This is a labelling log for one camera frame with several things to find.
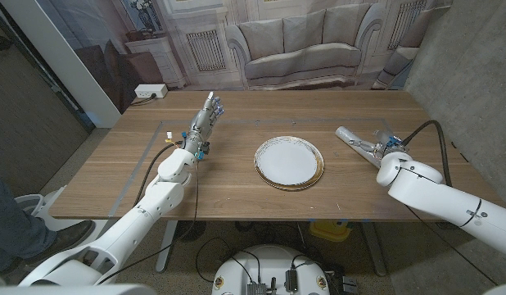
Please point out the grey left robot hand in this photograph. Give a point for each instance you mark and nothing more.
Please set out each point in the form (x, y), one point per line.
(201, 127)

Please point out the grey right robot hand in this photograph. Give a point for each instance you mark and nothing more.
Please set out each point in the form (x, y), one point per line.
(388, 143)

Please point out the clear plastic wrap roll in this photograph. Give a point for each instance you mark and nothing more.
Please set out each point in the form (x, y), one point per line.
(347, 137)

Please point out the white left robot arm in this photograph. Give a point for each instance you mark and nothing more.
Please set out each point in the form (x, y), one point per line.
(134, 221)

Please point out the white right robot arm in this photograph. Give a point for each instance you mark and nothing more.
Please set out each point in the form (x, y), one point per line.
(433, 196)

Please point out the white gold-rimmed paper plate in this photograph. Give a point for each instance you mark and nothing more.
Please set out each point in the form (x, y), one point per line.
(288, 163)

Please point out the white power strip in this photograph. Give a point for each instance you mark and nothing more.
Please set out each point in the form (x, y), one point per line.
(150, 90)

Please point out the black round floor object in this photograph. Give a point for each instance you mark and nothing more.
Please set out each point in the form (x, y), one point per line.
(189, 230)

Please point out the yellow object under table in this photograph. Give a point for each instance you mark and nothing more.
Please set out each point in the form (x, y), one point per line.
(331, 231)

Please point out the white table leg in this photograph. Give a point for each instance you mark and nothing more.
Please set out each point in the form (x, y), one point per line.
(376, 250)
(166, 246)

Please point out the printed living room backdrop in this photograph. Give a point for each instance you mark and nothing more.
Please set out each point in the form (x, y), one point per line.
(302, 49)

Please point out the white robot torso base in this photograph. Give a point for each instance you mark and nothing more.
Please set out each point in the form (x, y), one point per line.
(269, 262)

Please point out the person's dark shoe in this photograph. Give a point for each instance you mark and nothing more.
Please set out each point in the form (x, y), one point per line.
(73, 233)

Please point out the small black electronics box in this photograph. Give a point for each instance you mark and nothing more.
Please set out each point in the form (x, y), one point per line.
(291, 280)

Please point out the grey finned electronics box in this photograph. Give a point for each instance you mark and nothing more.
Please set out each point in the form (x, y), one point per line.
(257, 289)

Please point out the white chair base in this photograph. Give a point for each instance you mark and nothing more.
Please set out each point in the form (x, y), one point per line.
(32, 205)

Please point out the person's leg in jeans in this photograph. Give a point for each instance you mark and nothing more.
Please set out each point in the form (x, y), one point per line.
(11, 229)

